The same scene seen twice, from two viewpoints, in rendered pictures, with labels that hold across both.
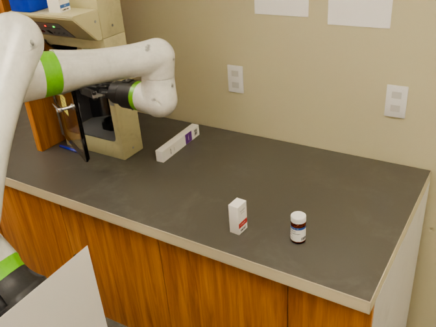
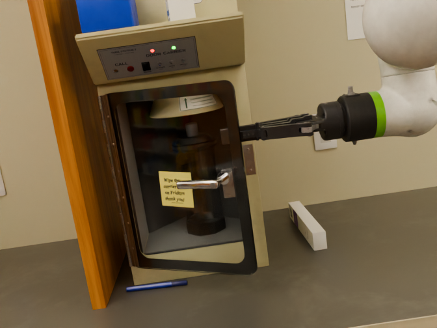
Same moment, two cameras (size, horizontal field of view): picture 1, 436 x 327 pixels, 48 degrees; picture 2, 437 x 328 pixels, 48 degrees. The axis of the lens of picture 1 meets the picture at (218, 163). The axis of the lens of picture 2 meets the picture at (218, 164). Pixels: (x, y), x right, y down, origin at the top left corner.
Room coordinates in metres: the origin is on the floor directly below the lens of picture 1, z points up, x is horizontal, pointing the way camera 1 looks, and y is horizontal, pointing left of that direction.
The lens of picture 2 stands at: (0.84, 1.04, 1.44)
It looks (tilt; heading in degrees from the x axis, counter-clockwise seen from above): 13 degrees down; 325
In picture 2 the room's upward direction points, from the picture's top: 8 degrees counter-clockwise
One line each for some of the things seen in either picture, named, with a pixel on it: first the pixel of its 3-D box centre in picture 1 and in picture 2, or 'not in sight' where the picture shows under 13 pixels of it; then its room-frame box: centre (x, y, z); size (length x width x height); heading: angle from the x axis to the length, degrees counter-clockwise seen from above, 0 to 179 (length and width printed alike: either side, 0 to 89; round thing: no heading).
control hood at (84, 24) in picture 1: (54, 25); (164, 50); (1.73, 0.52, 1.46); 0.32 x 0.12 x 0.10; 56
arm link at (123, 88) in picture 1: (130, 93); (354, 115); (1.48, 0.26, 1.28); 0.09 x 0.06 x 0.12; 146
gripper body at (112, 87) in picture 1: (113, 91); (317, 122); (1.52, 0.32, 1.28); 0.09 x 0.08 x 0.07; 56
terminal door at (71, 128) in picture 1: (64, 100); (178, 183); (1.72, 0.55, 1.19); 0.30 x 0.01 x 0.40; 29
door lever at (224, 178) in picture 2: (61, 106); (202, 181); (1.64, 0.54, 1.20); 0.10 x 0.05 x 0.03; 29
